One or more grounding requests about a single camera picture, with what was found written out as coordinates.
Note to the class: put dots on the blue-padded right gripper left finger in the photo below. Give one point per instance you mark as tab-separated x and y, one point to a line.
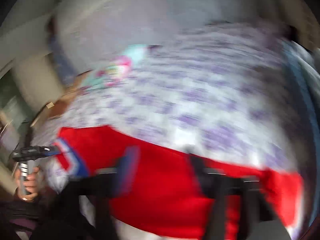
108	184

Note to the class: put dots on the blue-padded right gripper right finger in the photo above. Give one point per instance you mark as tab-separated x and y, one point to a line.
257	217

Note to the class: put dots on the red track pants with stripes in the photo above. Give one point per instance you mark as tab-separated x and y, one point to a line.
164	196

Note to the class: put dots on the dark sleeve left forearm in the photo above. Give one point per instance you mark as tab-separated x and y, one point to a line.
39	219

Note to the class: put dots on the person's left hand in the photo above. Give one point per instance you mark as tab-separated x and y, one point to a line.
30	185

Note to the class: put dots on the brown orange pillow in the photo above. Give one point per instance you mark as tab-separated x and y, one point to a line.
57	109

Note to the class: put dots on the blue patterned hanging cloth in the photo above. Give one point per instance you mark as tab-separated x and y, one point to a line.
64	69

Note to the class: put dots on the folded turquoise floral blanket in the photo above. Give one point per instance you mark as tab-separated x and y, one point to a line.
109	73

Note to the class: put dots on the purple floral bed quilt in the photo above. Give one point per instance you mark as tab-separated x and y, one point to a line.
223	89

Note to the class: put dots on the window with metal frame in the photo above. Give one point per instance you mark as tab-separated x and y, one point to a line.
13	104

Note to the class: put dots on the wooden bed side frame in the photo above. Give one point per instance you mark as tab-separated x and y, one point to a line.
40	114

